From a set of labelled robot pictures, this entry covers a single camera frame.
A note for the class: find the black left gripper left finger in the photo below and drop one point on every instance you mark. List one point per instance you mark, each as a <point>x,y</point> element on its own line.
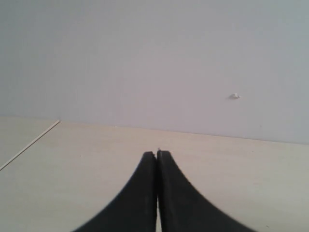
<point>134,209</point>

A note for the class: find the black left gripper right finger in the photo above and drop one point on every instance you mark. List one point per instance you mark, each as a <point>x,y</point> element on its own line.
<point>182,208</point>

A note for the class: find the white wall hook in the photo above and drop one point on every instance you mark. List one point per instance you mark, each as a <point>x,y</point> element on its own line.
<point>234,96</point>

